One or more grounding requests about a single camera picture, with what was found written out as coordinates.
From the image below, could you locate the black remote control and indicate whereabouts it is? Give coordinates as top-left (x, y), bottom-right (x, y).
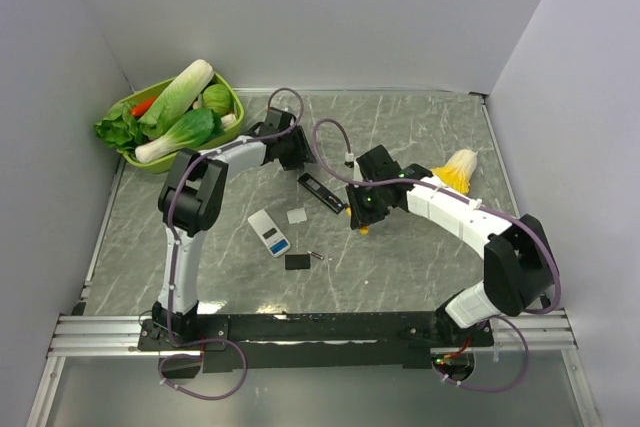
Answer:
top-left (297, 173), bottom-right (345, 214)

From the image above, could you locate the white battery cover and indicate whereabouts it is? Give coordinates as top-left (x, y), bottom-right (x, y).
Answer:
top-left (287, 208), bottom-right (307, 225)

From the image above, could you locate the small battery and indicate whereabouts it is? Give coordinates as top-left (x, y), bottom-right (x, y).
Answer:
top-left (308, 251), bottom-right (325, 261)

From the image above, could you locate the black battery cover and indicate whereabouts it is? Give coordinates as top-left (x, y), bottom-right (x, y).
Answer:
top-left (285, 254), bottom-right (311, 271)

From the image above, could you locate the white red remote control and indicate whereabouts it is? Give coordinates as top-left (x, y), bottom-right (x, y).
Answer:
top-left (247, 210), bottom-right (291, 258)

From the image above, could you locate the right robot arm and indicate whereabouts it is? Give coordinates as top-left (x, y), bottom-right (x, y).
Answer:
top-left (345, 145), bottom-right (558, 346)

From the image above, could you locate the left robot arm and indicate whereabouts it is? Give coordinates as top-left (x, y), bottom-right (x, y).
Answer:
top-left (151, 108), bottom-right (315, 349)

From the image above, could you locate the round green cabbage toy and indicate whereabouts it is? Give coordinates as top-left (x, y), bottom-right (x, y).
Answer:
top-left (200, 83), bottom-right (232, 116)

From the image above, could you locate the yellow white cabbage toy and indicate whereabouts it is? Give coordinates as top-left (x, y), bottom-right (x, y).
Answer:
top-left (432, 149), bottom-right (477, 195)

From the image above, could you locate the bok choy toy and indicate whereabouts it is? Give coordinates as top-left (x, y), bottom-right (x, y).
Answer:
top-left (135, 108), bottom-right (223, 164)

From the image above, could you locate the napa cabbage toy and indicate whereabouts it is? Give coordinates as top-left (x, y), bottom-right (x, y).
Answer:
top-left (140, 59), bottom-right (214, 129)

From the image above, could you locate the red chili pepper toy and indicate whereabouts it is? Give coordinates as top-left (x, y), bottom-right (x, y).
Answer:
top-left (131, 97), bottom-right (156, 118)

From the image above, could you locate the green lettuce toy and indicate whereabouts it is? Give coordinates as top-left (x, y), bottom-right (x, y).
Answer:
top-left (93, 101), bottom-right (148, 152)

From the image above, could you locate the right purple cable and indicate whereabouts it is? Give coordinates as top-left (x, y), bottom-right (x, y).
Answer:
top-left (312, 118), bottom-right (564, 394)

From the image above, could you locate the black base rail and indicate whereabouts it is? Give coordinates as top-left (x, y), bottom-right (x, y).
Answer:
top-left (138, 306), bottom-right (494, 373)

